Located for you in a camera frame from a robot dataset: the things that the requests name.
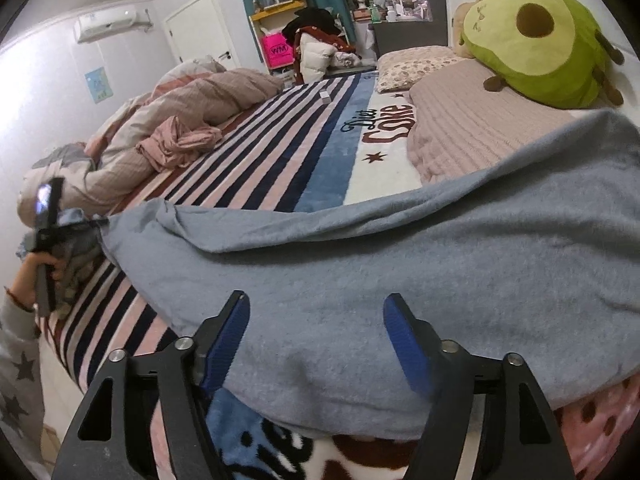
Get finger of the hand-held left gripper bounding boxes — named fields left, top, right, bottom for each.
left=52, top=217, right=108, bottom=243

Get crumpled pink garment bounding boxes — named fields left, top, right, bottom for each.
left=136, top=115, right=223, bottom=171

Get yellow shelf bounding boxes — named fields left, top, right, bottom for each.
left=249, top=0, right=308, bottom=68

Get small blue wall poster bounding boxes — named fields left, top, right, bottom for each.
left=84, top=66, right=112, bottom=104

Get heap of jackets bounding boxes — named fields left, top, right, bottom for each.
left=282, top=7, right=376, bottom=83

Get floral pillow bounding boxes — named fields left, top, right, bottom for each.
left=375, top=45, right=468, bottom=93

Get person's left hand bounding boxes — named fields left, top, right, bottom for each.
left=7, top=252, right=40, bottom=310

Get dark desk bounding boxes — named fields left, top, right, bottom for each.
left=370, top=10, right=446, bottom=61

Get green avocado plush toy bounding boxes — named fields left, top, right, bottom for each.
left=460, top=0, right=626, bottom=108

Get grey-blue pants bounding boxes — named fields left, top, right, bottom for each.
left=100, top=107, right=640, bottom=441

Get brown plush toy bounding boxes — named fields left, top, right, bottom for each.
left=452, top=0, right=488, bottom=58

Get pink shopping bag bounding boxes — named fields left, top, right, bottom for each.
left=262, top=32, right=296, bottom=71

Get pink knit pillow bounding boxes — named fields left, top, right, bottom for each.
left=405, top=57, right=591, bottom=186

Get pink striped duvet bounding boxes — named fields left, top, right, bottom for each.
left=17, top=57, right=286, bottom=226

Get white door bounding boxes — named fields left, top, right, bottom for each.
left=165, top=0, right=236, bottom=68

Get white air conditioner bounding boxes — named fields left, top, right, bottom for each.
left=75, top=4, right=153, bottom=43

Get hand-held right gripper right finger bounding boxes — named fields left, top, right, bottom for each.
left=382, top=292, right=576, bottom=480

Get pink polka-dot bed sheet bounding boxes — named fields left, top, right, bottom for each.
left=552, top=375, right=640, bottom=480

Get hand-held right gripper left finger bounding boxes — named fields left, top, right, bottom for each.
left=52, top=290, right=251, bottom=480

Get striped printed blanket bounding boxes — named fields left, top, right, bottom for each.
left=37, top=72, right=506, bottom=480

